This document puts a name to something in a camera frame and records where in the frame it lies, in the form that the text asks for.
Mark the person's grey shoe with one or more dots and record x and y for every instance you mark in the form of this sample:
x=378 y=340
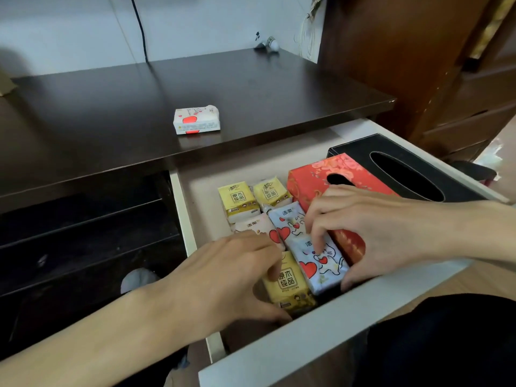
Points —
x=139 y=280

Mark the maroon and black slipper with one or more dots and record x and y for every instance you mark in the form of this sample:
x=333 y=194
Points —
x=471 y=171

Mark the brown wooden cabinet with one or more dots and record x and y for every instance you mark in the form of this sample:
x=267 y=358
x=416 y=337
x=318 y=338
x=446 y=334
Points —
x=403 y=56

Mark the white drawer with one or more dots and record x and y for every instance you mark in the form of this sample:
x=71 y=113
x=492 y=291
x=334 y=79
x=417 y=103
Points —
x=322 y=330

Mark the blue tissue packet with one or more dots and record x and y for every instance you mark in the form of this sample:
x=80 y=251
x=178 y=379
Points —
x=288 y=219
x=322 y=270

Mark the person's left forearm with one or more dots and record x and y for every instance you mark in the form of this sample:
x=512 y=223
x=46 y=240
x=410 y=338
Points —
x=80 y=346

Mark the red floral tissue box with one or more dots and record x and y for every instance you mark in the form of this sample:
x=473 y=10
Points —
x=310 y=177

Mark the white crumpled paper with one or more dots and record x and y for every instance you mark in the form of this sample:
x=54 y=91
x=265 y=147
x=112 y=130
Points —
x=489 y=157

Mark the person's left hand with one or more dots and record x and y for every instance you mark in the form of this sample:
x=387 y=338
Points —
x=225 y=286

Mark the person's right hand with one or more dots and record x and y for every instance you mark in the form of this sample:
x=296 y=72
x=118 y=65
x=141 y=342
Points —
x=395 y=229

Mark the blue fringed cloth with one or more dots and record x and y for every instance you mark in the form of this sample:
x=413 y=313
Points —
x=316 y=0

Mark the white game controller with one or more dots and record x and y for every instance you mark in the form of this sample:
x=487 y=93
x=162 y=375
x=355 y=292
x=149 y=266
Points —
x=273 y=45

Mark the person's black trousers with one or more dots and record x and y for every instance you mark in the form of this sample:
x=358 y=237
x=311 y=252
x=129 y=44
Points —
x=443 y=346

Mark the black tissue box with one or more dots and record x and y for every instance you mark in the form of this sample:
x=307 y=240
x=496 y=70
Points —
x=350 y=147

